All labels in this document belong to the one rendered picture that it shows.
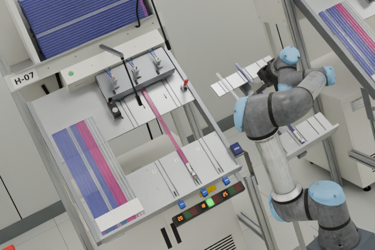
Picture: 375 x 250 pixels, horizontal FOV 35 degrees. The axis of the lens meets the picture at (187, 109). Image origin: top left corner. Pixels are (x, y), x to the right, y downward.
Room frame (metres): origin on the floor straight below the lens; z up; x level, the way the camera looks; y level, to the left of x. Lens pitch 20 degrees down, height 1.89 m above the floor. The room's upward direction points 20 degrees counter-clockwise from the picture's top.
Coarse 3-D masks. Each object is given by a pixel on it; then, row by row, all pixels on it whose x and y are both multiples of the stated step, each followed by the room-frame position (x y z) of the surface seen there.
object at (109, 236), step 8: (232, 168) 2.27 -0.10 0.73; (216, 176) 2.25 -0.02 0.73; (224, 176) 2.27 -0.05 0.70; (200, 184) 2.23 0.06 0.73; (208, 184) 2.24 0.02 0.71; (192, 192) 2.21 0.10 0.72; (176, 200) 2.19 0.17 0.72; (160, 208) 2.16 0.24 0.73; (168, 208) 2.21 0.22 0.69; (144, 216) 2.14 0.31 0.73; (152, 216) 2.19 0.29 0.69; (128, 224) 2.12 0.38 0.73; (136, 224) 2.16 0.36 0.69; (112, 232) 2.10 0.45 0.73; (120, 232) 2.13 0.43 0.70; (104, 240) 2.11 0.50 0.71
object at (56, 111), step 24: (48, 96) 2.57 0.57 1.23; (72, 96) 2.57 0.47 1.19; (96, 96) 2.56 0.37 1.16; (144, 96) 2.55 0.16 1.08; (168, 96) 2.55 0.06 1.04; (192, 96) 2.55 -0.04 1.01; (48, 120) 2.49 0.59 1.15; (72, 120) 2.48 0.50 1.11; (96, 120) 2.48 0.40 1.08; (120, 120) 2.48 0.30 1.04; (144, 120) 2.47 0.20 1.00
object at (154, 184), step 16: (192, 144) 2.38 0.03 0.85; (208, 144) 2.38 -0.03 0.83; (160, 160) 2.33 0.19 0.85; (176, 160) 2.33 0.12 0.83; (192, 160) 2.32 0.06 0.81; (208, 160) 2.32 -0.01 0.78; (224, 160) 2.32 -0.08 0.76; (128, 176) 2.29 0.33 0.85; (144, 176) 2.28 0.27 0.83; (160, 176) 2.28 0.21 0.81; (176, 176) 2.28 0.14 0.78; (192, 176) 2.27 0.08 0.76; (208, 176) 2.27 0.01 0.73; (144, 192) 2.23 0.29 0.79; (160, 192) 2.23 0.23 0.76; (176, 192) 2.23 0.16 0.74; (144, 208) 2.18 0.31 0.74; (96, 224) 2.15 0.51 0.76
